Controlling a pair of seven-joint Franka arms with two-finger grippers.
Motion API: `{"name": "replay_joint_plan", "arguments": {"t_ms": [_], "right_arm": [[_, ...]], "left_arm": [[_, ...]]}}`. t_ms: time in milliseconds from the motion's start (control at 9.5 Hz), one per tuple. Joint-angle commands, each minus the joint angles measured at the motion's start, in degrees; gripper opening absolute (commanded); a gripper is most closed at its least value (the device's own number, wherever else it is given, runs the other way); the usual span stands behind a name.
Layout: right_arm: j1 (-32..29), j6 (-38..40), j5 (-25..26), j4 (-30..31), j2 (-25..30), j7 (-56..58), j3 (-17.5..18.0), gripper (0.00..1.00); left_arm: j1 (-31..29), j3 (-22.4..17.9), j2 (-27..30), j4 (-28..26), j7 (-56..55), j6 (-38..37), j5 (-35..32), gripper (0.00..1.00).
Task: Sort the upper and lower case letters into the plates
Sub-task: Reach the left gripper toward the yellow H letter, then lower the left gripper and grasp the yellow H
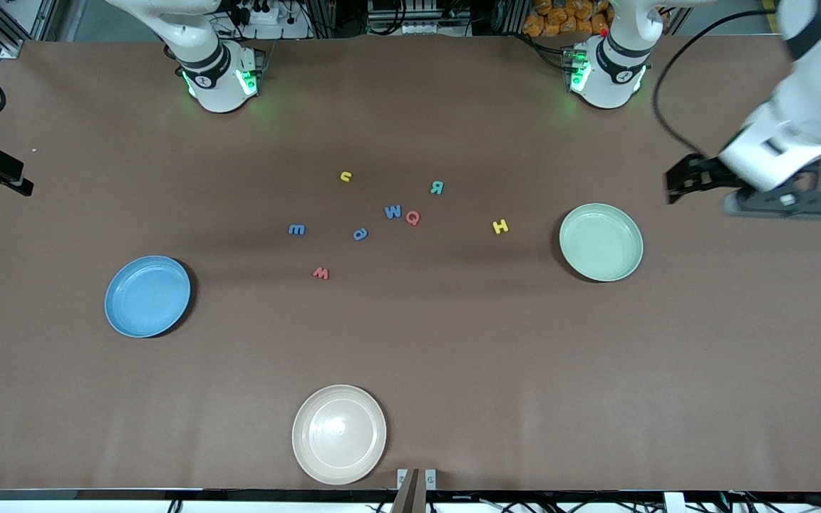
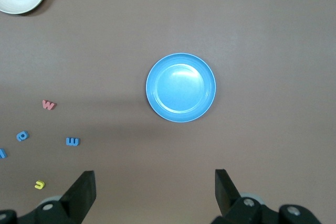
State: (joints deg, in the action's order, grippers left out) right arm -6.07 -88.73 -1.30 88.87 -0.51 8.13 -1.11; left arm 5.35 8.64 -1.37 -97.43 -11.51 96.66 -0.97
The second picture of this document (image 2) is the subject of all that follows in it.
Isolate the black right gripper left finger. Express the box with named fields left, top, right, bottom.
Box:
left=0, top=170, right=97, bottom=224

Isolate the small blue letter a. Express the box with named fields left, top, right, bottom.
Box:
left=16, top=131, right=30, bottom=142

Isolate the red foam letter w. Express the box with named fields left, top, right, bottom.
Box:
left=41, top=99, right=57, bottom=111

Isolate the blue round plate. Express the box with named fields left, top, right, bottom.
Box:
left=145, top=52, right=217, bottom=123

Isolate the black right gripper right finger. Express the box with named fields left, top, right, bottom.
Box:
left=211, top=168, right=322, bottom=224

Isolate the small blue letter m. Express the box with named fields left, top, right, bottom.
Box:
left=65, top=137, right=81, bottom=147

